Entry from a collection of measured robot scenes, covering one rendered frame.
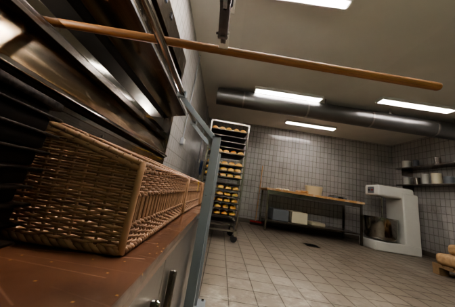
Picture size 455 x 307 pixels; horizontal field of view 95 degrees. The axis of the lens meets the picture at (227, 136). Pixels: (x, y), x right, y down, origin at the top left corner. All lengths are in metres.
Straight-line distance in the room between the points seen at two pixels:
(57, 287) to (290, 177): 5.74
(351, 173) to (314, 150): 1.12
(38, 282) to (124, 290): 0.09
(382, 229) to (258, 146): 3.18
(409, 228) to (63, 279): 5.92
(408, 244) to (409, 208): 0.72
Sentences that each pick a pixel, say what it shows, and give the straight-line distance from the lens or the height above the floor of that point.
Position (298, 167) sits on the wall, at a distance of 6.02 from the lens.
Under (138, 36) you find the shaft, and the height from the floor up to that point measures 1.18.
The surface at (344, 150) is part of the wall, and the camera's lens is 6.66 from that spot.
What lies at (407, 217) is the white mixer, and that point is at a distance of 5.99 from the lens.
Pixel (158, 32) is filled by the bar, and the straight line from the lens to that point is 0.76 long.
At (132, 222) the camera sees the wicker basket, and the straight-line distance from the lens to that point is 0.42.
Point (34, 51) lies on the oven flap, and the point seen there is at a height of 1.03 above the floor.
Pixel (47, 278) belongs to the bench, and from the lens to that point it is 0.35.
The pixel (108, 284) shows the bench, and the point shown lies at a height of 0.58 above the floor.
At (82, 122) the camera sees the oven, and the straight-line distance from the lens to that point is 1.10.
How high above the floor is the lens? 0.71
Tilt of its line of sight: 14 degrees up
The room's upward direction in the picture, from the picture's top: 9 degrees clockwise
